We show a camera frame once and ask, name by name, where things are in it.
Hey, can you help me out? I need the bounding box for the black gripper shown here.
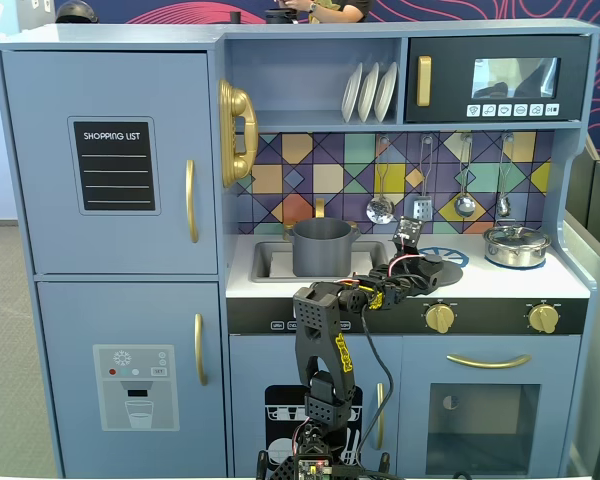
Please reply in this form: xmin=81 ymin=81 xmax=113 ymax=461
xmin=385 ymin=254 xmax=445 ymax=303

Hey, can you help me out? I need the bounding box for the gray pot lid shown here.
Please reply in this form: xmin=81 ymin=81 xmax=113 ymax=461
xmin=423 ymin=253 xmax=466 ymax=290

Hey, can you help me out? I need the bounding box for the steel saucepan lid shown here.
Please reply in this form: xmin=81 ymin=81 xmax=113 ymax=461
xmin=484 ymin=218 xmax=549 ymax=246

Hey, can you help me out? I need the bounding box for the gold stove knob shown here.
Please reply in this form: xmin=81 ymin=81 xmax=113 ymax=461
xmin=527 ymin=302 xmax=562 ymax=334
xmin=424 ymin=302 xmax=457 ymax=334

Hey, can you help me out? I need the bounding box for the steel slotted spatula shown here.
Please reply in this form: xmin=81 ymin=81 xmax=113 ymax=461
xmin=412 ymin=134 xmax=435 ymax=224

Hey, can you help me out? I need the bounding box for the black control panel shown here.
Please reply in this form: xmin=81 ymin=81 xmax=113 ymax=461
xmin=226 ymin=297 xmax=590 ymax=337

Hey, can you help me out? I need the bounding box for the steel ladle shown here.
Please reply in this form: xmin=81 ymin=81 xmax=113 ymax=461
xmin=453 ymin=133 xmax=478 ymax=219

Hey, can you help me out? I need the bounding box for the steel skimmer spoon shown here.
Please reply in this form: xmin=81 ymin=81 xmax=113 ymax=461
xmin=365 ymin=135 xmax=397 ymax=226

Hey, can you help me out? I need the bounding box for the blue oven door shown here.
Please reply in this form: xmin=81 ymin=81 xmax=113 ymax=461
xmin=400 ymin=335 xmax=582 ymax=477

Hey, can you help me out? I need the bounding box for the steel saucepan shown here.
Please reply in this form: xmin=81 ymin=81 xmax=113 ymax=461
xmin=482 ymin=227 xmax=553 ymax=269

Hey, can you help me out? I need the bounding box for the small steel spoon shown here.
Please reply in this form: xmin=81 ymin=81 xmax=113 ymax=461
xmin=495 ymin=131 xmax=515 ymax=219

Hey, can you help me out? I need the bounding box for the gray pot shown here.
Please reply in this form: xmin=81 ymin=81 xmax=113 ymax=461
xmin=284 ymin=217 xmax=362 ymax=278

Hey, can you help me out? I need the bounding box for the gold faucet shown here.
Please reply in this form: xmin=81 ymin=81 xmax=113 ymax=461
xmin=282 ymin=197 xmax=360 ymax=241

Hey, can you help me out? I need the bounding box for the gray sink basin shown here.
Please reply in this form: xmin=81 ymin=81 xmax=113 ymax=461
xmin=250 ymin=240 xmax=395 ymax=284

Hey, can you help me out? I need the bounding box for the white plate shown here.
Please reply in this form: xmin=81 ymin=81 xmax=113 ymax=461
xmin=356 ymin=61 xmax=381 ymax=124
xmin=373 ymin=61 xmax=399 ymax=123
xmin=340 ymin=61 xmax=365 ymax=125

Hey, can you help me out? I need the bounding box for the black toy microwave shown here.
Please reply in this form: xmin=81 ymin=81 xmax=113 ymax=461
xmin=404 ymin=34 xmax=593 ymax=124

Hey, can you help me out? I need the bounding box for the blue dishwasher door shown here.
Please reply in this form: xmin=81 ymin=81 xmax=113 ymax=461
xmin=228 ymin=335 xmax=402 ymax=477

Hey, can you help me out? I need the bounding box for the gold toy telephone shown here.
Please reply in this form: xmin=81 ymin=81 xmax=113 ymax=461
xmin=217 ymin=78 xmax=260 ymax=189

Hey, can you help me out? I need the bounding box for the person in black shirt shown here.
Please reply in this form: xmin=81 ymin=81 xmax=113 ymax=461
xmin=279 ymin=0 xmax=374 ymax=25

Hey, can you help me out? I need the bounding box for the black device with lens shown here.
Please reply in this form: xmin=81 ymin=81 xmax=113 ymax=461
xmin=264 ymin=5 xmax=298 ymax=27

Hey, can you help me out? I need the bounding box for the black shopping list board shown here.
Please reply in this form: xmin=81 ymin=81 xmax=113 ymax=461
xmin=67 ymin=116 xmax=162 ymax=217

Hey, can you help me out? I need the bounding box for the blue freezer door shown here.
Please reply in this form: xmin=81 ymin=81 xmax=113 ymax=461
xmin=36 ymin=281 xmax=228 ymax=478

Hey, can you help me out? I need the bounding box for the blue toy kitchen unit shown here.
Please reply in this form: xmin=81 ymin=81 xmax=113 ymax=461
xmin=0 ymin=18 xmax=600 ymax=479

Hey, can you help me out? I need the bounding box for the blue fridge door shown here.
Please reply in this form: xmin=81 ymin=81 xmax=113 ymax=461
xmin=0 ymin=49 xmax=219 ymax=276

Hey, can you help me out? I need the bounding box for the black helmet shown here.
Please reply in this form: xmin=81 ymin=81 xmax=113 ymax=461
xmin=54 ymin=0 xmax=101 ymax=25

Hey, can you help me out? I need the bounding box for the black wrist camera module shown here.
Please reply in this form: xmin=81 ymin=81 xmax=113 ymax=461
xmin=391 ymin=215 xmax=426 ymax=254

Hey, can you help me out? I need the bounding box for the gold oven handle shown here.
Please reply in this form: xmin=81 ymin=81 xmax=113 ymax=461
xmin=445 ymin=352 xmax=533 ymax=371

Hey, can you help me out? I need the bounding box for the gold dishwasher handle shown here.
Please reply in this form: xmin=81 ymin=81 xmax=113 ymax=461
xmin=375 ymin=382 xmax=386 ymax=451

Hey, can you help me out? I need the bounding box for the gold microwave handle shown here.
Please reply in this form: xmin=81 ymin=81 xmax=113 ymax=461
xmin=416 ymin=55 xmax=433 ymax=108

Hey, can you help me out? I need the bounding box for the gold freezer door handle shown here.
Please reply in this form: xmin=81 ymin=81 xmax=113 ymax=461
xmin=194 ymin=312 xmax=209 ymax=387

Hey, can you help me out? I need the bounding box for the gold fridge door handle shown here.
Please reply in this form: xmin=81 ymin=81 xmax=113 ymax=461
xmin=185 ymin=159 xmax=201 ymax=245

